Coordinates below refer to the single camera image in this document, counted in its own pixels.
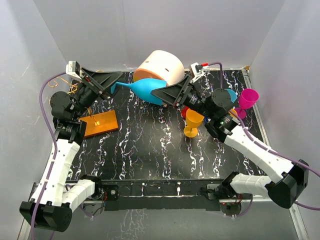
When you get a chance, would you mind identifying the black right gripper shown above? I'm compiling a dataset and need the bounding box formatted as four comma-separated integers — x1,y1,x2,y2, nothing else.
151,75,215,120

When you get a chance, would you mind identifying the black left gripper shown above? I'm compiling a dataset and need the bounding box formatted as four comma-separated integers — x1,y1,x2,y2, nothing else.
73,68,126,120

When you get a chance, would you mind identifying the red wine glass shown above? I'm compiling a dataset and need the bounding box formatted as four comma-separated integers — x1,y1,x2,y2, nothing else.
181,106,189,119

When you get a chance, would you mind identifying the blue wine glass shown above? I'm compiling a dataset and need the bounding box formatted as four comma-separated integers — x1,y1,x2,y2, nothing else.
110,78,167,106
225,88,238,103

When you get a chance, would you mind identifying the yellow wine glass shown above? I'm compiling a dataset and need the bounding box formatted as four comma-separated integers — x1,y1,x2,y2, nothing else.
183,108,205,138
229,108,238,118

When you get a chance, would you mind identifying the pink wine glass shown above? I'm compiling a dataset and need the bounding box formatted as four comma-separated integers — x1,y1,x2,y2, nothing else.
234,88,260,119

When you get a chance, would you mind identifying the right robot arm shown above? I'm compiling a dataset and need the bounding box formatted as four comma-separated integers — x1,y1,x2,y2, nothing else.
151,76,310,209

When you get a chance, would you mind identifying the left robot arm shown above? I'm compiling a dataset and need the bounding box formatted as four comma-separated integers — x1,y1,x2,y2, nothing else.
19,68,124,232

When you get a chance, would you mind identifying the round three-drawer cabinet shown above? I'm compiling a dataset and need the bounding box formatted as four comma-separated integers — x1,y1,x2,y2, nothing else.
133,50,185,86

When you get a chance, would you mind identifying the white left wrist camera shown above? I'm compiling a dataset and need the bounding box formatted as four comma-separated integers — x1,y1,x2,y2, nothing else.
65,60,82,80

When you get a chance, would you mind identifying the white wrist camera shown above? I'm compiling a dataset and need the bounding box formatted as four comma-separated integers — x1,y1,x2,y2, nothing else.
188,62,208,84
65,60,82,80

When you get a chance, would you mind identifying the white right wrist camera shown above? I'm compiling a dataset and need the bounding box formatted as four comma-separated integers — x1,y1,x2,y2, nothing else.
188,62,208,84

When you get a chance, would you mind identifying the gold wire glass rack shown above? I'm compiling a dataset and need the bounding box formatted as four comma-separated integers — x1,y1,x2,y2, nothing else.
50,83,118,143

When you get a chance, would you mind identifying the black front mounting rail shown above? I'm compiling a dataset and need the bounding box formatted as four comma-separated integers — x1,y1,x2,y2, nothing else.
64,178,241,213

